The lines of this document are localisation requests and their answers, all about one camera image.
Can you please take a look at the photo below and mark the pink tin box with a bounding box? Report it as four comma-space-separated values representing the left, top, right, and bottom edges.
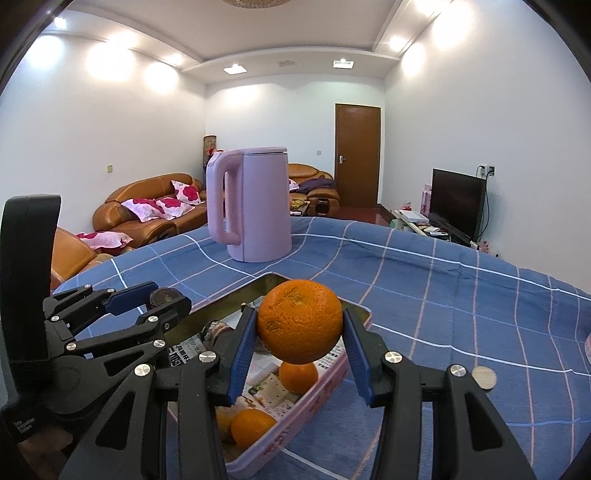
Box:
165, 273, 372, 479

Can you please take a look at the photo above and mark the blue plaid tablecloth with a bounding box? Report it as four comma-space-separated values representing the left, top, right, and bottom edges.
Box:
51, 216, 591, 480

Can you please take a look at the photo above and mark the low coffee table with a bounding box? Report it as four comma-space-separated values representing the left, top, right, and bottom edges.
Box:
289, 196, 319, 217

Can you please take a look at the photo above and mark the brown leather armchair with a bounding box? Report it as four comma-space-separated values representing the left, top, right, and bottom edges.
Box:
50, 227, 114, 289

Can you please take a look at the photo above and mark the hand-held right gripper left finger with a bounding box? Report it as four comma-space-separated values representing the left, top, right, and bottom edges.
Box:
58, 305, 258, 480

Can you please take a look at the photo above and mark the large orange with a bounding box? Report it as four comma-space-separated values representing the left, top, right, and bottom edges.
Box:
257, 279, 345, 364

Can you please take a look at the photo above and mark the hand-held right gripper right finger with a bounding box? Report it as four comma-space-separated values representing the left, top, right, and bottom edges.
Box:
342, 305, 539, 480

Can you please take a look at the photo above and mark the black television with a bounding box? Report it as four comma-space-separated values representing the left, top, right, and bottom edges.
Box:
430, 168, 485, 243

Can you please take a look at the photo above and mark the purple cloth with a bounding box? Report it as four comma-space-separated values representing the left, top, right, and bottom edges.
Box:
298, 179, 338, 195

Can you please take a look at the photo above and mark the black power cable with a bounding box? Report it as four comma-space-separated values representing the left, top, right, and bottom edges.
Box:
482, 176, 493, 245

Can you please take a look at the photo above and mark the long brown leather sofa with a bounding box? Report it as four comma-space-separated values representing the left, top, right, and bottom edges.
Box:
92, 173, 208, 238

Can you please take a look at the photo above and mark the dark purple passion fruit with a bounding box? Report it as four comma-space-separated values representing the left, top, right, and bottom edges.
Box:
148, 287, 183, 309

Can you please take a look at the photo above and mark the pink electric kettle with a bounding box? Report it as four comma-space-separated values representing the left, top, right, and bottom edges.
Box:
205, 146, 293, 263

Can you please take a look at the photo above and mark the brown wooden door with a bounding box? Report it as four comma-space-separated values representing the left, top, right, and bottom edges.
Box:
335, 103, 381, 208

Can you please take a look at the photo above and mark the low television stand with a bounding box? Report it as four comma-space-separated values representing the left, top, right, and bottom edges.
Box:
392, 210, 476, 247

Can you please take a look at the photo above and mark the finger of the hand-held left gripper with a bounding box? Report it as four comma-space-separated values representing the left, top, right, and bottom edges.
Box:
44, 281, 160, 333
65, 295, 192, 384

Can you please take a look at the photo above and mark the yellow-green round fruit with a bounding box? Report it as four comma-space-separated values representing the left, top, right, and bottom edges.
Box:
216, 408, 234, 444

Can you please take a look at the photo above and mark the small orange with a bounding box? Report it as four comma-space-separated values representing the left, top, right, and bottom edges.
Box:
279, 361, 319, 395
230, 408, 278, 450

